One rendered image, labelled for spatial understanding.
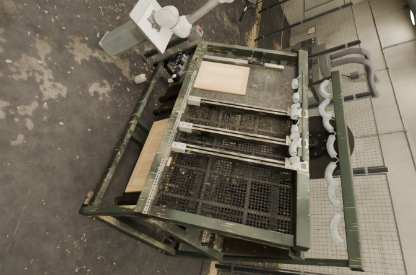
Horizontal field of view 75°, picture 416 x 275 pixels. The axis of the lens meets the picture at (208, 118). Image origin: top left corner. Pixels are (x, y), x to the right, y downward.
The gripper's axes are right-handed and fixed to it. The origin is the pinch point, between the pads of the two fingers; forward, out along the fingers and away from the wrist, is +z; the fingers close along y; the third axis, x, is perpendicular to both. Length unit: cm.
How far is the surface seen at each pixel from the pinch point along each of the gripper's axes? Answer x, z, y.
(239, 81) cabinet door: -32, 69, 0
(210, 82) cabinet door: -5, 79, -16
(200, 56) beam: 23, 86, 14
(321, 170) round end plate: -148, 62, -46
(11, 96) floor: 124, 78, -147
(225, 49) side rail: 4, 83, 45
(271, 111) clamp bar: -73, 48, -30
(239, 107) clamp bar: -45, 58, -39
